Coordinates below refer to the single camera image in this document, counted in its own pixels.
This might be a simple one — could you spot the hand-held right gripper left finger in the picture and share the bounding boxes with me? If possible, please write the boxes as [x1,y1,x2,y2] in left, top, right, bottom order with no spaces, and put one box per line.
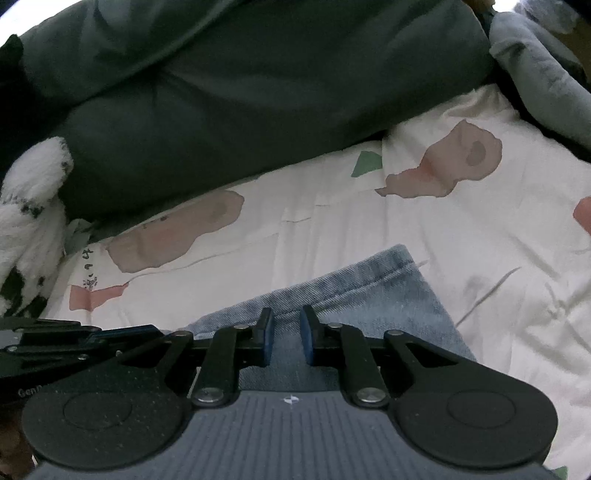
[78,307,273,408]

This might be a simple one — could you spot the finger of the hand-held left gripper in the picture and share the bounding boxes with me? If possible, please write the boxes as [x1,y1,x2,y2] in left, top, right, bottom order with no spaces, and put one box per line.
[0,344,122,377]
[0,318,163,345]

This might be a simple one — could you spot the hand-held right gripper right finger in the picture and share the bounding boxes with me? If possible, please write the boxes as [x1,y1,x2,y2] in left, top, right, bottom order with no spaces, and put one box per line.
[300,305,504,409]

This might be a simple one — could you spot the blue denim pants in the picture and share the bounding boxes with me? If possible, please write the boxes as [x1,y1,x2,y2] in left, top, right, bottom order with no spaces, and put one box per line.
[178,244,477,393]

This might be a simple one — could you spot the cream bear printed bedsheet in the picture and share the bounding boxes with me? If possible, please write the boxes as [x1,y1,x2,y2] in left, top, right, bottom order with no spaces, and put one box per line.
[41,83,591,480]

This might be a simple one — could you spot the white fluffy spotted plush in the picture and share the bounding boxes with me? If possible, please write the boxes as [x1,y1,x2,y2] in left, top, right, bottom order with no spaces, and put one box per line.
[0,136,75,320]

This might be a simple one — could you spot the dark grey cushion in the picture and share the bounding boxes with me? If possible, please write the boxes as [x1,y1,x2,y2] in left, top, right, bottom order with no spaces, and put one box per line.
[18,0,498,228]

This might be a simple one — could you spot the large dark cloth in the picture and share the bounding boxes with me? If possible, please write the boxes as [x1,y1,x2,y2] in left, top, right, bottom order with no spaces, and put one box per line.
[0,34,29,176]

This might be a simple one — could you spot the grey neck pillow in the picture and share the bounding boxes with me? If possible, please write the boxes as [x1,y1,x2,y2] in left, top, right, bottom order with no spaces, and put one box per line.
[488,9,591,154]

